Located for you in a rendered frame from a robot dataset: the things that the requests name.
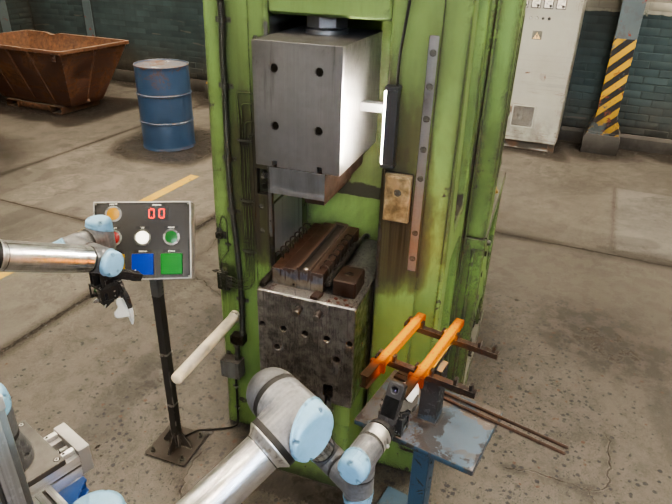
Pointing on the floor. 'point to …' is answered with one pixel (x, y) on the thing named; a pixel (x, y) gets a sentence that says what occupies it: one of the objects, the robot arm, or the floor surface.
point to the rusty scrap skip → (56, 69)
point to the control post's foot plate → (166, 452)
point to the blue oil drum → (165, 104)
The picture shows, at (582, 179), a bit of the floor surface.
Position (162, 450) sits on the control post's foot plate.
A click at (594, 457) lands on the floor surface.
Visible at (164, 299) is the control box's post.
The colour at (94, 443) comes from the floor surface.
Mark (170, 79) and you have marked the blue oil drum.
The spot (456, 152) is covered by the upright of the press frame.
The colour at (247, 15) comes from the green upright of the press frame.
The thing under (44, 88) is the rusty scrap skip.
